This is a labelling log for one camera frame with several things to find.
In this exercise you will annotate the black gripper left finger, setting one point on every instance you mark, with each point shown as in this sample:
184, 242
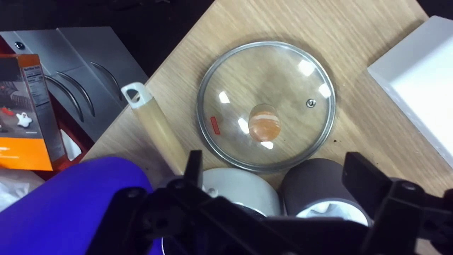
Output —
156, 217

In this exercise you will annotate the orange printed box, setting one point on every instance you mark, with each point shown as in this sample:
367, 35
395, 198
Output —
23, 157

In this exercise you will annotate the grey mug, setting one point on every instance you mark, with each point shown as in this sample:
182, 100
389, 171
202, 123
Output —
311, 179

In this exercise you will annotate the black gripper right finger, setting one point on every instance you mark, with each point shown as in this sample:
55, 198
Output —
410, 222

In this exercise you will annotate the blue paper recycling bin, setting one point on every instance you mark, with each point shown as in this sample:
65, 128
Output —
71, 203

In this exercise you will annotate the glass lid wooden knob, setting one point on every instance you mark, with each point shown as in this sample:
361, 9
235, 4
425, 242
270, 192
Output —
283, 76

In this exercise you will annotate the grey drawer cabinet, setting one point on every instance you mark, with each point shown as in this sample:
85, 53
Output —
93, 52

